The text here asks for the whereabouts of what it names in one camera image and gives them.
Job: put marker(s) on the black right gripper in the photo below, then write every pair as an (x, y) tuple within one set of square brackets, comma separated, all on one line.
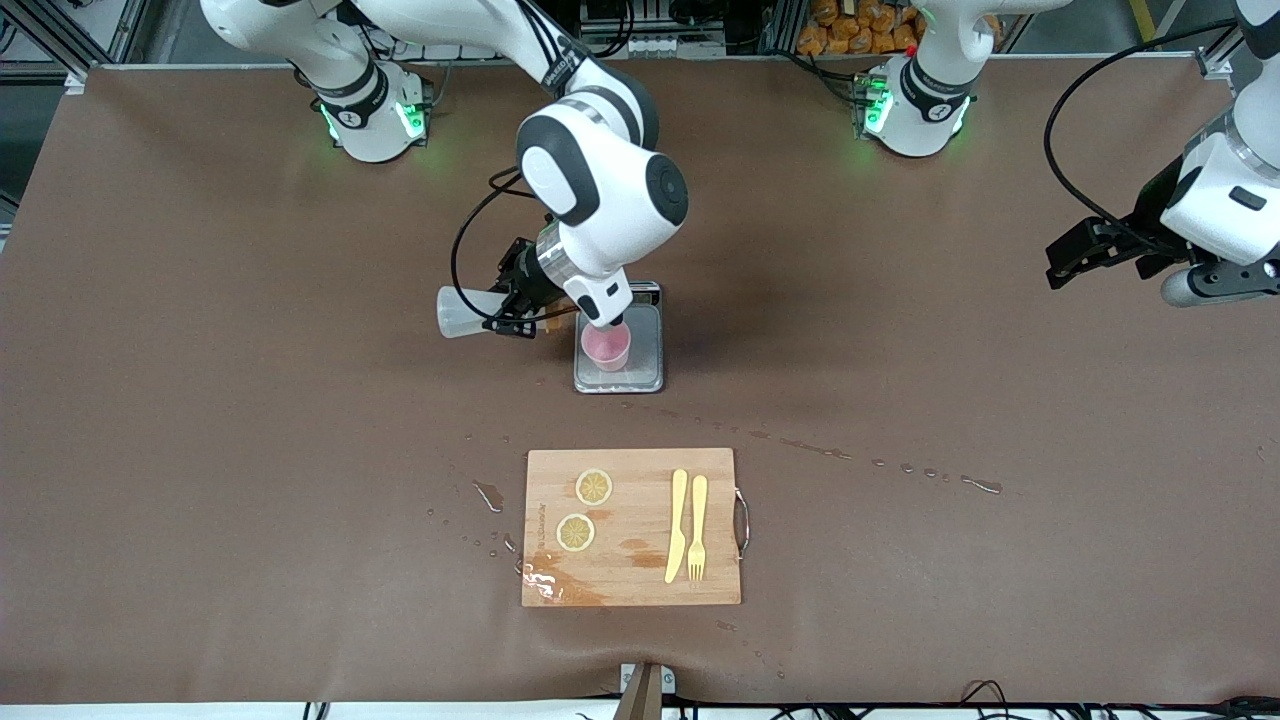
[(524, 274)]

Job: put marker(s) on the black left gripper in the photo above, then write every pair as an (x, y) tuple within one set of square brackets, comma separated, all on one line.
[(1143, 234)]

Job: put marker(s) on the translucent sauce bottle orange cap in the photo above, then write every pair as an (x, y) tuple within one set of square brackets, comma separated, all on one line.
[(465, 310)]

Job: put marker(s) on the pink plastic cup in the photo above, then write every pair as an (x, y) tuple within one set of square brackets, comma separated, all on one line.
[(605, 350)]

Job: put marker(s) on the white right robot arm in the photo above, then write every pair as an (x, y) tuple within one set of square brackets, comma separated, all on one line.
[(600, 190)]

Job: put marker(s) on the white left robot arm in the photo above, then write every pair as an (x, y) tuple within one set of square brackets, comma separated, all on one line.
[(1225, 210)]

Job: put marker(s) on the silver digital kitchen scale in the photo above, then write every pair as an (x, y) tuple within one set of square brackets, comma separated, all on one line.
[(645, 350)]

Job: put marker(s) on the small spilled liquid puddle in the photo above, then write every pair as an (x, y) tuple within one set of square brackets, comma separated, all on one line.
[(488, 496)]

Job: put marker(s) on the lemon slice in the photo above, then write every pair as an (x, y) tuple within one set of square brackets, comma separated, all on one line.
[(594, 487), (575, 532)]

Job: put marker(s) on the yellow plastic fork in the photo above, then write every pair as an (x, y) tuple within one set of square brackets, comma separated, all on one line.
[(698, 500)]

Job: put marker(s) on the yellow plastic knife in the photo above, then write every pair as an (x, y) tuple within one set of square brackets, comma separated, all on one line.
[(678, 520)]

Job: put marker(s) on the white slotted socket strip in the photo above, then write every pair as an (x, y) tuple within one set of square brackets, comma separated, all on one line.
[(650, 46)]

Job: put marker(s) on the wooden cutting board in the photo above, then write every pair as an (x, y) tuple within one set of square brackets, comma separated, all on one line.
[(632, 570)]

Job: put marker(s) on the orange packaged snacks pile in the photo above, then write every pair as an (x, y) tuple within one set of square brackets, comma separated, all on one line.
[(860, 35)]

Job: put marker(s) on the brown table cover mat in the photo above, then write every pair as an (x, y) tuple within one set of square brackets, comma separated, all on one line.
[(200, 600)]

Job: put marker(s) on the aluminium frame corner profile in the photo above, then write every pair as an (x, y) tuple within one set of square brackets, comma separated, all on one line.
[(1215, 65)]

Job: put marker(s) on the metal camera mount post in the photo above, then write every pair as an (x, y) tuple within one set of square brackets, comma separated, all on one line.
[(645, 695)]

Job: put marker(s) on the metal table corner bracket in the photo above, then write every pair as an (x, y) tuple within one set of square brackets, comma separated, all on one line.
[(75, 82)]

